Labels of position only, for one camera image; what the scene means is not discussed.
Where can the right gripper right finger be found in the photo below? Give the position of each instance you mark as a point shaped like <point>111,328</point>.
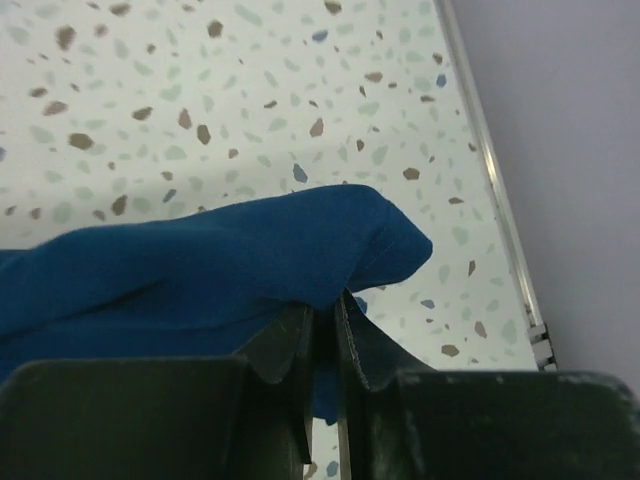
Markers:
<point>400,419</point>

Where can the blue mickey t-shirt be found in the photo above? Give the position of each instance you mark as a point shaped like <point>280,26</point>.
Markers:
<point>201,285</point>

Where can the aluminium frame rail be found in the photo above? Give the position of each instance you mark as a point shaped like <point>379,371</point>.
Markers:
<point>537,329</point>

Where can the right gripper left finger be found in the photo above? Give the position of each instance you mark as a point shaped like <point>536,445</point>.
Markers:
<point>243,416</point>

